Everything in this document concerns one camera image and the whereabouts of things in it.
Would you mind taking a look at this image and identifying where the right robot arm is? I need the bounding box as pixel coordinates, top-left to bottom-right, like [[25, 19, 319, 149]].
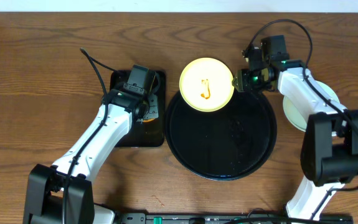
[[232, 60, 358, 221]]

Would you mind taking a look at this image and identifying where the yellow plate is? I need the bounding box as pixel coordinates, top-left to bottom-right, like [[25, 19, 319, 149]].
[[179, 57, 234, 112]]

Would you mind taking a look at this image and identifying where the orange green sponge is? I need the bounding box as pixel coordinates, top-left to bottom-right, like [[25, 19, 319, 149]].
[[142, 118, 155, 123]]

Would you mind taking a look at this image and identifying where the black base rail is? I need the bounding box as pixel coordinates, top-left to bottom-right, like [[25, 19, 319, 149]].
[[112, 212, 354, 224]]

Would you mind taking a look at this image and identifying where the black round tray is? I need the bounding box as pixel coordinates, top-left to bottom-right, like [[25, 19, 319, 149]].
[[164, 91, 277, 180]]

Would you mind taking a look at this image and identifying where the light green plate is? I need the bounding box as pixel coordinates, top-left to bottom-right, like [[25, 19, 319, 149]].
[[283, 81, 340, 132]]

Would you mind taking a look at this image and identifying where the black rectangular tray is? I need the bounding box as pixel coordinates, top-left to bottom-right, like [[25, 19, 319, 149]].
[[115, 70, 166, 147]]

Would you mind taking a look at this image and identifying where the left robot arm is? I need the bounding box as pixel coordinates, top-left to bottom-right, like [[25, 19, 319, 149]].
[[23, 89, 159, 223]]

